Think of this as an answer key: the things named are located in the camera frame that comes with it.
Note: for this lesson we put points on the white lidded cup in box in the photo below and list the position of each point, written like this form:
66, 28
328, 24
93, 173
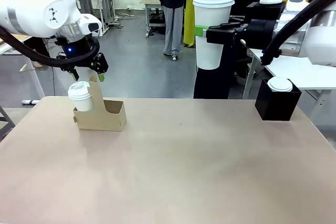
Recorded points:
279, 85

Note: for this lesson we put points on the black chair under side table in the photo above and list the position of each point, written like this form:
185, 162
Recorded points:
240, 64

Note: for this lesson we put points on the white side table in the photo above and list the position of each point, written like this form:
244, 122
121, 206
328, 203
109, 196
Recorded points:
288, 72

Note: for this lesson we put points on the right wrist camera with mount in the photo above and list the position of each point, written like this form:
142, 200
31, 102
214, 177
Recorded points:
262, 11

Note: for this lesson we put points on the tall white lidded paper cup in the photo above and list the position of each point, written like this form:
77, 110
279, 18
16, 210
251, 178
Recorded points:
210, 11

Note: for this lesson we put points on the black metal frame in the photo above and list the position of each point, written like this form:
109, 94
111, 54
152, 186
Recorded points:
5, 119

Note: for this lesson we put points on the small white lidded paper cup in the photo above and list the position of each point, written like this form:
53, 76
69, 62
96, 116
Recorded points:
81, 103

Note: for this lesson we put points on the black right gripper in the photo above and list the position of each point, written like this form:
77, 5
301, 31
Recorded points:
260, 31

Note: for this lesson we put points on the small grey workbench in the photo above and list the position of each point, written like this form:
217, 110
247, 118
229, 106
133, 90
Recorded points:
151, 0

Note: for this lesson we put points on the brown cardboard cup carrier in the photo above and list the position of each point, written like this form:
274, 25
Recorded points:
105, 121

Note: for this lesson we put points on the black square box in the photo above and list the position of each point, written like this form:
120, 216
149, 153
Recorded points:
275, 106

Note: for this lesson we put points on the person in yellow-green robe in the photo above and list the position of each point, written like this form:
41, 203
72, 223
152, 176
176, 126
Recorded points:
189, 24

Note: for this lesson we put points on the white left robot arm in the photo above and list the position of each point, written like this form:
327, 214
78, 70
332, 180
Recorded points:
31, 3

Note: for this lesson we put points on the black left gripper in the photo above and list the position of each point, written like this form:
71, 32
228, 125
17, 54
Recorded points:
76, 51

